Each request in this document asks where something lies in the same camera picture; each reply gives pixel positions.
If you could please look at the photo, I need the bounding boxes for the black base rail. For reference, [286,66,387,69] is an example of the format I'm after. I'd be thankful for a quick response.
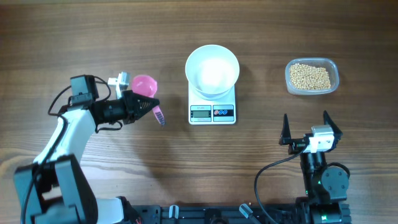
[124,203,352,224]

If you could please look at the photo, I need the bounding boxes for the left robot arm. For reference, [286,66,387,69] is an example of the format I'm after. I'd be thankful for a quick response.
[14,75,160,223]

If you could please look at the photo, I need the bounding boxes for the right black camera cable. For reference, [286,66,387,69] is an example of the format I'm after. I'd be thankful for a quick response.
[254,145,309,224]

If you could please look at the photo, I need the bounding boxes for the white bowl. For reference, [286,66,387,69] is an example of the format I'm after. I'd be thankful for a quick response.
[185,44,240,99]

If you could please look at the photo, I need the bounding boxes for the pink plastic scoop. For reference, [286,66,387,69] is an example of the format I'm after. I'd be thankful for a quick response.
[131,75,165,126]

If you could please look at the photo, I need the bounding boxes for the soybeans in container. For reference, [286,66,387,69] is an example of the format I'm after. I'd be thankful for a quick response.
[289,63,331,90]

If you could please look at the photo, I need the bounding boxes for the clear plastic container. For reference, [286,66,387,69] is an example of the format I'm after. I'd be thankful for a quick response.
[285,58,340,95]

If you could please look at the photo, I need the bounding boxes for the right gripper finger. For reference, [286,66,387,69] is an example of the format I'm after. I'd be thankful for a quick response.
[323,110,343,139]
[280,113,291,139]

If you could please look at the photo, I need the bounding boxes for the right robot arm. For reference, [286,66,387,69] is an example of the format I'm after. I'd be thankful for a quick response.
[279,111,352,224]

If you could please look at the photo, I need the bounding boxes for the white digital kitchen scale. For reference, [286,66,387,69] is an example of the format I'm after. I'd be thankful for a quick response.
[188,84,237,125]

